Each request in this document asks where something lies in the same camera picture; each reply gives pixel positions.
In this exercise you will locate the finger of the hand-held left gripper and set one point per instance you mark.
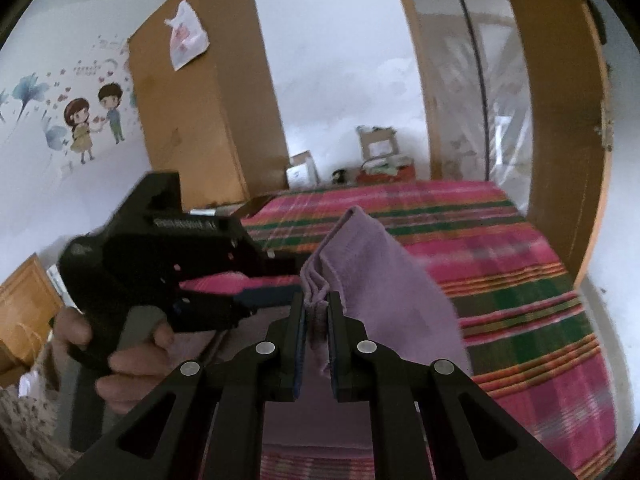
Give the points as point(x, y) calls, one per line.
point(270, 297)
point(280, 265)

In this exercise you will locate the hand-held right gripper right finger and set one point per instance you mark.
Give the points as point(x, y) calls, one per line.
point(331, 345)

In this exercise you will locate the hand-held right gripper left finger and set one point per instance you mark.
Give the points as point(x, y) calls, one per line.
point(300, 345)

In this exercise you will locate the purple fleece cloth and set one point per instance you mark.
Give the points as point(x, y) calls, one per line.
point(390, 300)

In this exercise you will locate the person's left hand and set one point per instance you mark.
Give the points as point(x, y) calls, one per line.
point(135, 375)

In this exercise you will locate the white cardboard box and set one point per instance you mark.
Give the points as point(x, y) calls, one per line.
point(302, 172)

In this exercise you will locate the small black object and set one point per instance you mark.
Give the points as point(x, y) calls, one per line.
point(340, 176)

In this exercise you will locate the wooden low cabinet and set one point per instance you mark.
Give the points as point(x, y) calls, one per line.
point(25, 310)

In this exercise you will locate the pile of light packets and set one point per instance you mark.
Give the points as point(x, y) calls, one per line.
point(387, 165)

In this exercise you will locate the red storage bag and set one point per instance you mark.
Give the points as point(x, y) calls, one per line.
point(400, 176)

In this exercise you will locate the brown cardboard box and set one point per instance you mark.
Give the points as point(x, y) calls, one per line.
point(379, 145)

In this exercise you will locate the wooden wardrobe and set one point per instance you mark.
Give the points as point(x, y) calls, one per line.
point(210, 110)

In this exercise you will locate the plaid bed sheet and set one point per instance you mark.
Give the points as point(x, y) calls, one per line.
point(510, 300)

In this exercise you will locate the white plastic bag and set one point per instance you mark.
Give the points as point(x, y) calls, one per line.
point(187, 35)

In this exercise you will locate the plastic covered glass door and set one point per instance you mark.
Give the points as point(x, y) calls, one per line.
point(450, 85)

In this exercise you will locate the black pole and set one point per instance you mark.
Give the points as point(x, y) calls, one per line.
point(480, 85)

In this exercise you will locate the wooden door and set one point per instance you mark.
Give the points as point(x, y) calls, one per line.
point(565, 135)

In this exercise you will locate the cartoon children wall sticker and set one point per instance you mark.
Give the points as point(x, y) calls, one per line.
point(85, 125)

